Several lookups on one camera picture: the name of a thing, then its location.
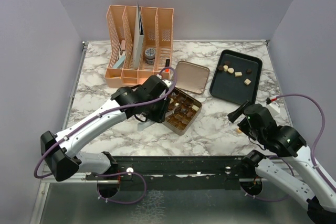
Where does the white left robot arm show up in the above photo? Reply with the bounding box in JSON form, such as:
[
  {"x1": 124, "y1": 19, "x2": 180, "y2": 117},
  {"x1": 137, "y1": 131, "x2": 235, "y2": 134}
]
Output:
[{"x1": 40, "y1": 74, "x2": 176, "y2": 182}]

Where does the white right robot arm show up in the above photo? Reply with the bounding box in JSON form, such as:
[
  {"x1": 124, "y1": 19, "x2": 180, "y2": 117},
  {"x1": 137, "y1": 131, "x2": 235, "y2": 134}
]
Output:
[{"x1": 228, "y1": 99, "x2": 335, "y2": 223}]

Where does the gold chocolate tin box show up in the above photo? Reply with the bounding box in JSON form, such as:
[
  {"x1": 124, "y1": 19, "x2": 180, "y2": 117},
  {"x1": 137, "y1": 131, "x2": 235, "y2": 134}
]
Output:
[{"x1": 163, "y1": 88, "x2": 202, "y2": 136}]

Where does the cream chocolate right piece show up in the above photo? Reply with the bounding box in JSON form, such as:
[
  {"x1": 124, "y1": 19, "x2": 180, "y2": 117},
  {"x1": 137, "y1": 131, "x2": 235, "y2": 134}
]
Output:
[{"x1": 244, "y1": 79, "x2": 251, "y2": 86}]

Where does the cream square chocolate piece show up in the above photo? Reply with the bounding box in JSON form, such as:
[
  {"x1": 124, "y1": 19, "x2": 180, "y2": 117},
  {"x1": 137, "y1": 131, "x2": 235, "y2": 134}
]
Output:
[{"x1": 235, "y1": 72, "x2": 243, "y2": 77}]

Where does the black orange marker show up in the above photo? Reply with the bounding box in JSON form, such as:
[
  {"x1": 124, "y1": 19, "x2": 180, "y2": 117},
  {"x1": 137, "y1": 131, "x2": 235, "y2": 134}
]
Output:
[{"x1": 165, "y1": 59, "x2": 170, "y2": 67}]

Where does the small round patterned jar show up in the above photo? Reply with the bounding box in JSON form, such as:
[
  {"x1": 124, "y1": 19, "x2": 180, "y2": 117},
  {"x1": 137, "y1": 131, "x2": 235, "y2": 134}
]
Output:
[{"x1": 144, "y1": 47, "x2": 156, "y2": 65}]

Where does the rose gold tin lid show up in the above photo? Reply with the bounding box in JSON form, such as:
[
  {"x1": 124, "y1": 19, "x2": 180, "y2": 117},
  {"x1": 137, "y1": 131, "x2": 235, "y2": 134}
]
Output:
[{"x1": 175, "y1": 61, "x2": 210, "y2": 94}]

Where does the black plastic tray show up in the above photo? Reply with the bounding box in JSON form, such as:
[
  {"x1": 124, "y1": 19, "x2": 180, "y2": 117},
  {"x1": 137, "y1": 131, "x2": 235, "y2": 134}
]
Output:
[{"x1": 209, "y1": 49, "x2": 263, "y2": 105}]

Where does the pink stapler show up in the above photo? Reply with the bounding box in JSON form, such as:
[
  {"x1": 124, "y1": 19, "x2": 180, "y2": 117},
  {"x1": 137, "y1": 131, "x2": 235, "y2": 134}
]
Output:
[{"x1": 119, "y1": 40, "x2": 126, "y2": 58}]

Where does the white upright booklet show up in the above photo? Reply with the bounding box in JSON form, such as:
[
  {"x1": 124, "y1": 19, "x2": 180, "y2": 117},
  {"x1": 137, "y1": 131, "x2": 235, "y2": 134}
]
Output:
[{"x1": 132, "y1": 3, "x2": 144, "y2": 69}]

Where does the peach plastic desk organizer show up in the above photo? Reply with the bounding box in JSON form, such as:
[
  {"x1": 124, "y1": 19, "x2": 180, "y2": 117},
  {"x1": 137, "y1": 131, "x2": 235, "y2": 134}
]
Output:
[{"x1": 105, "y1": 5, "x2": 174, "y2": 88}]

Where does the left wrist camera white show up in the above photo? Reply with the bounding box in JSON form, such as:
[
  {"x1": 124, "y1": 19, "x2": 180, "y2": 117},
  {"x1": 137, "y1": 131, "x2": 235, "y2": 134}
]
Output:
[{"x1": 156, "y1": 74, "x2": 175, "y2": 88}]

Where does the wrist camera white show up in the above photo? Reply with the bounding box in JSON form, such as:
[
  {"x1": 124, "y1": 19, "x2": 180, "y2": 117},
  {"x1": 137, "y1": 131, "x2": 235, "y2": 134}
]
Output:
[
  {"x1": 266, "y1": 97, "x2": 280, "y2": 117},
  {"x1": 156, "y1": 74, "x2": 175, "y2": 88}
]

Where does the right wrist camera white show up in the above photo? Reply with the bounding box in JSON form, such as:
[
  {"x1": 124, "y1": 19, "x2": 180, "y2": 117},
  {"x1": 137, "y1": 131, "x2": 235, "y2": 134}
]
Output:
[{"x1": 266, "y1": 97, "x2": 280, "y2": 117}]

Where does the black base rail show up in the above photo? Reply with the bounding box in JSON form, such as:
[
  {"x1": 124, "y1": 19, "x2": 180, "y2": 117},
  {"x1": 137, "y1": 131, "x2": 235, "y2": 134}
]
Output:
[{"x1": 86, "y1": 156, "x2": 256, "y2": 191}]

